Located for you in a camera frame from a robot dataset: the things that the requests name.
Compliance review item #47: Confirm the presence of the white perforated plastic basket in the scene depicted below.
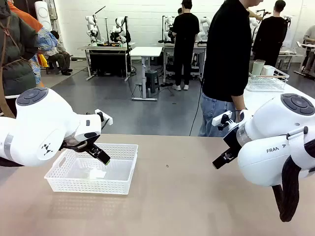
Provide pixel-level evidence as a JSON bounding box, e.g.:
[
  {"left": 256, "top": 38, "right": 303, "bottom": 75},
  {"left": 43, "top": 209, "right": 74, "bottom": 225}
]
[{"left": 44, "top": 143, "right": 139, "bottom": 196}]

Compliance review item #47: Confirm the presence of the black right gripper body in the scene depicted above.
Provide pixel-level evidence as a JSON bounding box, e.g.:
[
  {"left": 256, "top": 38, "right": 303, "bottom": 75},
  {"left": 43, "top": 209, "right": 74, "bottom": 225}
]
[{"left": 222, "top": 127, "right": 243, "bottom": 154}]

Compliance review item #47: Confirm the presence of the person's right forearm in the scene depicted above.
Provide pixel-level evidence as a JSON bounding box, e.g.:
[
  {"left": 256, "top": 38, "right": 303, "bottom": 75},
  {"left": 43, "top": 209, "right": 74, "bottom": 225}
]
[{"left": 232, "top": 94, "right": 247, "bottom": 111}]

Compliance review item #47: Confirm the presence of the desk with white legs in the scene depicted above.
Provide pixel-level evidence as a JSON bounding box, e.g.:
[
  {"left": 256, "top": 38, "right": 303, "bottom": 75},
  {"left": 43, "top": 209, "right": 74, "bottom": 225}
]
[{"left": 294, "top": 40, "right": 315, "bottom": 79}]

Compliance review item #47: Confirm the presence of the white side table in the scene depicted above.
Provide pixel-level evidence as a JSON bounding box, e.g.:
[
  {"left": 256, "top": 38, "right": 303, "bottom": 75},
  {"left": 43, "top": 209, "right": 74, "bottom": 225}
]
[{"left": 242, "top": 71, "right": 315, "bottom": 116}]

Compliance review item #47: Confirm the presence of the person in black shirt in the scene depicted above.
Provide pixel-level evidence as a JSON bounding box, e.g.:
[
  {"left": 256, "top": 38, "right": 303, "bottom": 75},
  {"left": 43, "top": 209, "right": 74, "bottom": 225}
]
[{"left": 198, "top": 0, "right": 264, "bottom": 137}]

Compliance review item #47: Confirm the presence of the person in black sweater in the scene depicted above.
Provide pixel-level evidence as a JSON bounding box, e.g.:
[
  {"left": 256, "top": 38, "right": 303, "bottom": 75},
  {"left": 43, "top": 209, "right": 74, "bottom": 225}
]
[{"left": 251, "top": 0, "right": 289, "bottom": 67}]

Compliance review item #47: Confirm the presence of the person in black t-shirt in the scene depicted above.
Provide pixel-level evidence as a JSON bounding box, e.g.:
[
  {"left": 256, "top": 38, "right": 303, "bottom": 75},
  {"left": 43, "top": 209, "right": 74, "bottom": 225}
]
[{"left": 171, "top": 0, "right": 200, "bottom": 91}]

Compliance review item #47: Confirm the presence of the person in light jacket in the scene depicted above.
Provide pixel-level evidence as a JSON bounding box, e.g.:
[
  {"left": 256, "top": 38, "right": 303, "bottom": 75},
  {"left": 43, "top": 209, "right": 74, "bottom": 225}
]
[{"left": 48, "top": 30, "right": 73, "bottom": 76}]

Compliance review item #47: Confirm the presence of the tall grey stool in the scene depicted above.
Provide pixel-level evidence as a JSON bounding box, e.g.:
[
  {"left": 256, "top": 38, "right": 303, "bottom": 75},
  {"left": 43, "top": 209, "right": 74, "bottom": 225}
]
[{"left": 144, "top": 70, "right": 158, "bottom": 93}]

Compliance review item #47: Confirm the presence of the mannequin in orange clothes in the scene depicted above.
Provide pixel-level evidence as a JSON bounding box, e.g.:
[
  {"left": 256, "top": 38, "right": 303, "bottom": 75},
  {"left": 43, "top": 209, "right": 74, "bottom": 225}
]
[{"left": 7, "top": 0, "right": 59, "bottom": 88}]

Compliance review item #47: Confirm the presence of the seated person in grey top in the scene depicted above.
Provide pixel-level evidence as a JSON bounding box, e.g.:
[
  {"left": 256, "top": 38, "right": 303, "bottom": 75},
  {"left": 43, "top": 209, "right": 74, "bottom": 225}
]
[{"left": 302, "top": 25, "right": 315, "bottom": 74}]

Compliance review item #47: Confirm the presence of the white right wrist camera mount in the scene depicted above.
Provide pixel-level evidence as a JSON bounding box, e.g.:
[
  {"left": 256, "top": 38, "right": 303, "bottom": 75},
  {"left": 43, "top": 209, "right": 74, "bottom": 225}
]
[{"left": 212, "top": 111, "right": 232, "bottom": 131}]

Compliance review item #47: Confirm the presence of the wood top lab table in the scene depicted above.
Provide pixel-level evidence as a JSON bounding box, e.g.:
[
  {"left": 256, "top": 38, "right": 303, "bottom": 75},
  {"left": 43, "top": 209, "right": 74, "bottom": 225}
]
[{"left": 78, "top": 42, "right": 136, "bottom": 82}]

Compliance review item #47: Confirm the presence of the white wire dish rack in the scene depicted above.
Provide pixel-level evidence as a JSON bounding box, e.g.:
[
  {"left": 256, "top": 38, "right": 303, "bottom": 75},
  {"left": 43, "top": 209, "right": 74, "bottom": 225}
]
[{"left": 246, "top": 65, "right": 290, "bottom": 92}]

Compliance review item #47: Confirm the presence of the white tower fan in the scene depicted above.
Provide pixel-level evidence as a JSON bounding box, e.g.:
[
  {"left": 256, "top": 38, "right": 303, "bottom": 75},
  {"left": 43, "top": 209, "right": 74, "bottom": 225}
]
[{"left": 34, "top": 1, "right": 53, "bottom": 31}]

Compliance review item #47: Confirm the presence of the white cup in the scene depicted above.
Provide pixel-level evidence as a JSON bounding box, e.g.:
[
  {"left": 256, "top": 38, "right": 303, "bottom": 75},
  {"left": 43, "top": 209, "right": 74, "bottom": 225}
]
[{"left": 260, "top": 65, "right": 275, "bottom": 76}]

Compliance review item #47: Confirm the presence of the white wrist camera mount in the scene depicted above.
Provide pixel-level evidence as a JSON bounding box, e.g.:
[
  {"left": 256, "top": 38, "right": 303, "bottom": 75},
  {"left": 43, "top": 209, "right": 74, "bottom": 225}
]
[
  {"left": 212, "top": 111, "right": 232, "bottom": 131},
  {"left": 94, "top": 109, "right": 113, "bottom": 126}
]

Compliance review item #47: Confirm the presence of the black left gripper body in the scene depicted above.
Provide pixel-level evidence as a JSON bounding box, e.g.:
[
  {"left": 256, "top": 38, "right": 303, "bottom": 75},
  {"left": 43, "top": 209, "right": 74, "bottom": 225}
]
[{"left": 59, "top": 132, "right": 101, "bottom": 151}]

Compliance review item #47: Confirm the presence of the white standing desk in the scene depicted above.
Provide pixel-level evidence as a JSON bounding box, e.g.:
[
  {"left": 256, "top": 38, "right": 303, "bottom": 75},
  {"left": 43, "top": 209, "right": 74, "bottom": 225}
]
[{"left": 129, "top": 46, "right": 163, "bottom": 101}]

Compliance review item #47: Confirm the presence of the black hanging cable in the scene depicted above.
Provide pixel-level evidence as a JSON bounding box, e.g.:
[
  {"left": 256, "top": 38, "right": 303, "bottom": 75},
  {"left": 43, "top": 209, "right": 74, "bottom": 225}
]
[{"left": 189, "top": 78, "right": 205, "bottom": 136}]

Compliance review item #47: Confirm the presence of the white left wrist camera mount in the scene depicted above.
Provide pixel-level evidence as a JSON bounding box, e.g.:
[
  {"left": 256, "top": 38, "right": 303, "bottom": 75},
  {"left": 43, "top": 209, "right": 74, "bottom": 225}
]
[{"left": 94, "top": 109, "right": 113, "bottom": 126}]

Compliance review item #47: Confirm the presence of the white frame lab table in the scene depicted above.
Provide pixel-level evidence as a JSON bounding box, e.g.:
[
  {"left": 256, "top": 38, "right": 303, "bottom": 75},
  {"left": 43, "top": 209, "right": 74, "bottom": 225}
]
[{"left": 162, "top": 41, "right": 207, "bottom": 83}]

